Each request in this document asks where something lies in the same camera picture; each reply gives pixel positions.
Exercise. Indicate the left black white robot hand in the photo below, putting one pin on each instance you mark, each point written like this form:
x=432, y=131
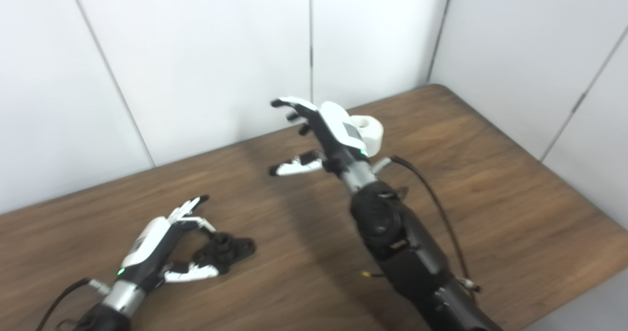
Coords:
x=147, y=252

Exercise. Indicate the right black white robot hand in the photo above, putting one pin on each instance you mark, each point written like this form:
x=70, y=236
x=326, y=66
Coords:
x=338, y=135

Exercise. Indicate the round white piece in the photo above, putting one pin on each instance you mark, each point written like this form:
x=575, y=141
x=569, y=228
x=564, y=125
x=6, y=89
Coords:
x=373, y=132

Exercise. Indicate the black flanged holder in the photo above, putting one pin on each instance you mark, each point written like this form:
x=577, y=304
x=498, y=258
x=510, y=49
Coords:
x=230, y=250

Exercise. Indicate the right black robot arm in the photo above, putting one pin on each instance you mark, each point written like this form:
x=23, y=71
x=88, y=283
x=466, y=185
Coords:
x=407, y=252

